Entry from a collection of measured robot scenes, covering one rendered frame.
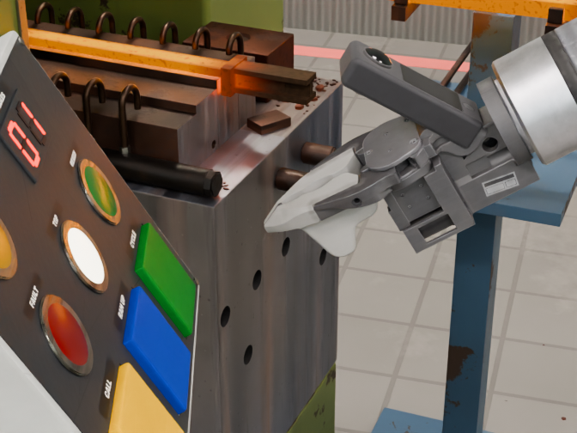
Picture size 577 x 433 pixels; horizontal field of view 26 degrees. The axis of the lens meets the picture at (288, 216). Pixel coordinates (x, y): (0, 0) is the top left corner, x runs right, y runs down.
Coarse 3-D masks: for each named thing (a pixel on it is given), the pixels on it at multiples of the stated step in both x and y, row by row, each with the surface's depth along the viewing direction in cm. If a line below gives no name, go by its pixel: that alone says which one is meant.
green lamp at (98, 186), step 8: (88, 168) 98; (88, 176) 97; (96, 176) 99; (88, 184) 97; (96, 184) 98; (104, 184) 100; (96, 192) 97; (104, 192) 99; (96, 200) 97; (104, 200) 98; (112, 200) 100; (104, 208) 97; (112, 208) 99
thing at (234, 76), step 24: (72, 48) 150; (96, 48) 148; (120, 48) 148; (144, 48) 148; (192, 72) 144; (216, 72) 143; (240, 72) 142; (264, 72) 141; (288, 72) 141; (312, 72) 141; (264, 96) 142; (288, 96) 141; (312, 96) 141
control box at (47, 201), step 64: (0, 64) 93; (0, 128) 87; (64, 128) 99; (0, 192) 82; (64, 192) 92; (128, 192) 105; (64, 256) 87; (128, 256) 98; (0, 320) 74; (0, 384) 74; (64, 384) 78; (192, 384) 98
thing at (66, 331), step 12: (48, 312) 80; (60, 312) 81; (60, 324) 80; (72, 324) 82; (60, 336) 80; (72, 336) 81; (60, 348) 79; (72, 348) 80; (84, 348) 82; (72, 360) 80; (84, 360) 81
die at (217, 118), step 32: (64, 32) 158; (64, 64) 149; (96, 64) 148; (128, 64) 146; (64, 96) 143; (96, 96) 143; (128, 96) 141; (160, 96) 140; (192, 96) 140; (224, 96) 145; (96, 128) 139; (128, 128) 138; (160, 128) 136; (192, 128) 138; (224, 128) 146; (192, 160) 140
